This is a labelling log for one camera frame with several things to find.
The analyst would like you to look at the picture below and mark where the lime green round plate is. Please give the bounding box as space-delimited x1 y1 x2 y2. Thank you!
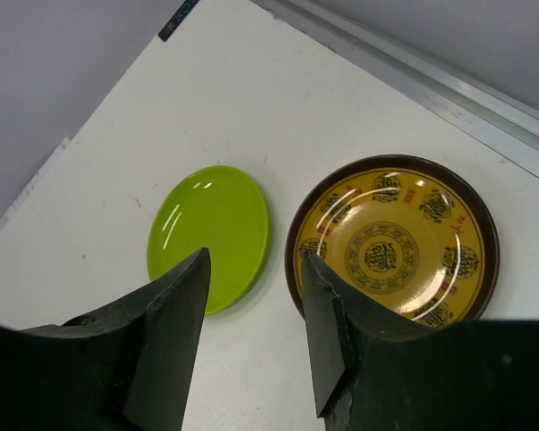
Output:
146 165 270 315

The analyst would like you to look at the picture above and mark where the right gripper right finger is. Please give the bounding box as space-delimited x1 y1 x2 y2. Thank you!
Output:
302 253 539 430

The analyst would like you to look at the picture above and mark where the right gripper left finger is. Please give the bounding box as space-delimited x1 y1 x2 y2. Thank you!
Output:
0 249 211 430

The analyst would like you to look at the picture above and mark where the yellow patterned plate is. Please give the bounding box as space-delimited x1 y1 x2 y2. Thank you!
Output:
285 154 500 328

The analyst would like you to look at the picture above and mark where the aluminium frame rail right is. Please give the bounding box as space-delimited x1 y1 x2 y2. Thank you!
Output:
257 1 539 180

